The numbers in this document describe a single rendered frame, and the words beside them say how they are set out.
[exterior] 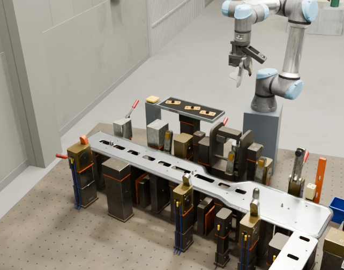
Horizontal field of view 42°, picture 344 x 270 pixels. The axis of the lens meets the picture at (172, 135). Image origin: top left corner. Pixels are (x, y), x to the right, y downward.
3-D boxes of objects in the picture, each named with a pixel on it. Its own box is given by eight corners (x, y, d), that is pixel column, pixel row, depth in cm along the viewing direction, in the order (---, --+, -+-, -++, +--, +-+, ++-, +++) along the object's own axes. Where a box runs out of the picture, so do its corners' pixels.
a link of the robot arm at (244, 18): (257, 5, 192) (245, 9, 187) (256, 30, 197) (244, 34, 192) (242, 2, 197) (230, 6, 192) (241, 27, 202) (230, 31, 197)
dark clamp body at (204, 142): (196, 201, 248) (196, 142, 229) (207, 190, 257) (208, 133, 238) (208, 206, 244) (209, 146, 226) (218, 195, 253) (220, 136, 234)
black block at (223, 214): (210, 268, 205) (211, 218, 190) (220, 255, 212) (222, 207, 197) (219, 273, 202) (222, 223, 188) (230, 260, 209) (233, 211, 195)
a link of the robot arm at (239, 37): (253, 29, 198) (246, 35, 192) (253, 39, 200) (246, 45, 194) (238, 28, 201) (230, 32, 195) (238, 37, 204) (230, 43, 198)
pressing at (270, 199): (73, 147, 247) (73, 144, 246) (101, 130, 263) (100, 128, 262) (318, 241, 177) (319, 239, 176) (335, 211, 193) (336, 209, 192)
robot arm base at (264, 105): (253, 100, 268) (254, 85, 263) (278, 103, 263) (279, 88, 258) (248, 111, 255) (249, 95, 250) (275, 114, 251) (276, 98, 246)
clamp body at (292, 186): (280, 238, 221) (287, 180, 203) (288, 227, 228) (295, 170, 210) (292, 244, 217) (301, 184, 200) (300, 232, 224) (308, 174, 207)
